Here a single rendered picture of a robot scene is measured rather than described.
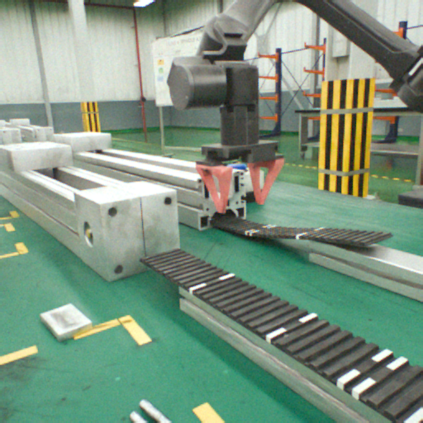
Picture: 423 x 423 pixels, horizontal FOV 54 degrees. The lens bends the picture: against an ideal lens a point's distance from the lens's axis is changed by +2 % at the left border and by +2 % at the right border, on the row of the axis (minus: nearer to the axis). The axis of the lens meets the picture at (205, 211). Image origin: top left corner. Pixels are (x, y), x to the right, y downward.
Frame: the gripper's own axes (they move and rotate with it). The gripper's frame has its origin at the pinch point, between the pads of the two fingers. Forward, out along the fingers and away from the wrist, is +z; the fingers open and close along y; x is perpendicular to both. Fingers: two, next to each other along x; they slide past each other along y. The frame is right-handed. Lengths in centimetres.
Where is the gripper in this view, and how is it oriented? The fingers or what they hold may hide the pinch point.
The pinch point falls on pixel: (241, 202)
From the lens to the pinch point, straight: 63.4
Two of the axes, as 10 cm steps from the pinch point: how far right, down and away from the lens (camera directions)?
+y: -8.2, 1.8, -5.4
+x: 5.7, 1.9, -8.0
